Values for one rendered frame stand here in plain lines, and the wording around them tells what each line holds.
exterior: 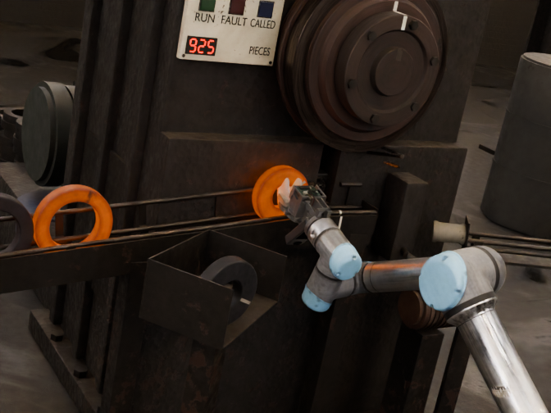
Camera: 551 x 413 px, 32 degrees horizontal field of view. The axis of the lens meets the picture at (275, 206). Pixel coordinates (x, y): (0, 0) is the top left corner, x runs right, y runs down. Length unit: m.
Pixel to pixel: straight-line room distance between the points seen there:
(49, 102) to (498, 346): 2.00
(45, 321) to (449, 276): 1.55
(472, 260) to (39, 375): 1.46
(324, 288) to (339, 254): 0.11
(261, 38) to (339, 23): 0.21
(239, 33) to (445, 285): 0.83
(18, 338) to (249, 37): 1.31
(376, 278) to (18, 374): 1.18
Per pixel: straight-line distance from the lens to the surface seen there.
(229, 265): 2.02
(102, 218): 2.29
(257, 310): 2.17
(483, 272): 2.08
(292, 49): 2.39
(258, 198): 2.46
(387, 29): 2.38
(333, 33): 2.37
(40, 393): 2.93
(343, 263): 2.24
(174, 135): 2.40
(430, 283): 2.05
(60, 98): 3.50
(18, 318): 3.34
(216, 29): 2.39
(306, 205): 2.38
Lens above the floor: 1.50
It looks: 18 degrees down
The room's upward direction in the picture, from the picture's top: 11 degrees clockwise
